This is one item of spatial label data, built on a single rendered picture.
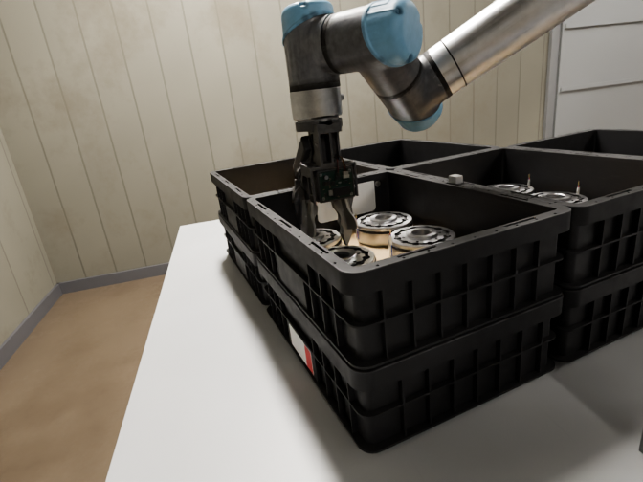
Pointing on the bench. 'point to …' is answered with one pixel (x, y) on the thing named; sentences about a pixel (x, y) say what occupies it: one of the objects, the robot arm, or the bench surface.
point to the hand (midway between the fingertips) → (327, 240)
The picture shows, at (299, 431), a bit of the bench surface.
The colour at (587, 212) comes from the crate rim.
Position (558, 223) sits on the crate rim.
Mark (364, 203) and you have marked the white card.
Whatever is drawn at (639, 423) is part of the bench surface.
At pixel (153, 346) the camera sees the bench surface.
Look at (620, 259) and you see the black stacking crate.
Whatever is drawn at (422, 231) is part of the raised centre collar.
